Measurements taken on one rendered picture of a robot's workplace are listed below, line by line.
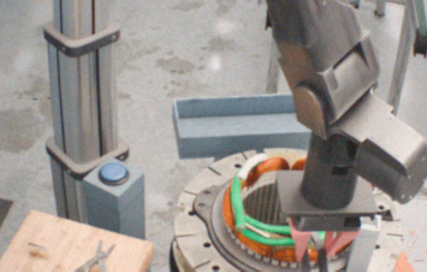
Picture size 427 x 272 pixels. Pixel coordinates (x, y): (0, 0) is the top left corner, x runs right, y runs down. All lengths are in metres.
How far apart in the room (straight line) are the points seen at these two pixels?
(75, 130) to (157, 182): 1.42
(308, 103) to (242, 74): 2.66
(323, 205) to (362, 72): 0.16
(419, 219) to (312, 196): 0.81
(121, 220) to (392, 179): 0.60
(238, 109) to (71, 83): 0.29
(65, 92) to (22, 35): 2.38
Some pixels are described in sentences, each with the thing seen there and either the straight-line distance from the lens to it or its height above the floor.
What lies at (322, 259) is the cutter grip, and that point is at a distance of 0.81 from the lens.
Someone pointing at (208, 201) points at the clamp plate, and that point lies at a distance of 1.02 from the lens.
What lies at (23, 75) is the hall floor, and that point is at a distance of 3.34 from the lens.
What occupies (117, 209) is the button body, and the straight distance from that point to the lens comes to 1.15.
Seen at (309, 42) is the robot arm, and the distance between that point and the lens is 0.60.
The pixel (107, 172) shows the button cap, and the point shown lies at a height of 1.04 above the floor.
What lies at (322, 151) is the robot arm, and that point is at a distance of 0.70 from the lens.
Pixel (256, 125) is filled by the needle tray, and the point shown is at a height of 1.03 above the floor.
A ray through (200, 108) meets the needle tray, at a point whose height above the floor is 1.04.
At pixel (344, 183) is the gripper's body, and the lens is 0.73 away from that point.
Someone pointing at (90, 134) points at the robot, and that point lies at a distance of 1.33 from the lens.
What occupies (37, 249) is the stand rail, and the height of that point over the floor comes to 1.08.
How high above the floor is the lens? 1.79
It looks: 38 degrees down
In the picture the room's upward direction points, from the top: 4 degrees clockwise
